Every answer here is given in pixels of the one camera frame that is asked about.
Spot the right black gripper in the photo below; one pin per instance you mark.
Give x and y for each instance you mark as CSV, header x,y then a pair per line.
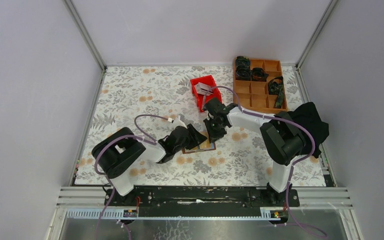
x,y
213,135

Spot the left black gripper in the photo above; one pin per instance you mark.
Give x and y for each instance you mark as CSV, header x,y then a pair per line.
x,y
195,138

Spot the brown leather card holder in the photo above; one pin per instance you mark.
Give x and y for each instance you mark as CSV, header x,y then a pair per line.
x,y
196,149

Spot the red plastic bin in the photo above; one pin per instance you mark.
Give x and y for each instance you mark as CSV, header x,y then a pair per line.
x,y
200,99

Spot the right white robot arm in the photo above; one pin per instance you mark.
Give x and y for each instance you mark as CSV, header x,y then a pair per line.
x,y
286,141

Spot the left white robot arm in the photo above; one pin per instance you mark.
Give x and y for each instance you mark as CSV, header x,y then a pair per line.
x,y
117,153

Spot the orange compartment tray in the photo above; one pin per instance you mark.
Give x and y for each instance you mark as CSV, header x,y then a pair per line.
x,y
265,97

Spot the rolled black belt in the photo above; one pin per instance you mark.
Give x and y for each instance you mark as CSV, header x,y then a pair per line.
x,y
258,74

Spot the rolled camouflage belt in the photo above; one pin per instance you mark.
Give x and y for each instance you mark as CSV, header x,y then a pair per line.
x,y
242,68

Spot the black cloth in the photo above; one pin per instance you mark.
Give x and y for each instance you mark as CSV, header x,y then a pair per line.
x,y
308,117

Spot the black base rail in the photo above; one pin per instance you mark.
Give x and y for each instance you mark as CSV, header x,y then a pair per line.
x,y
204,201

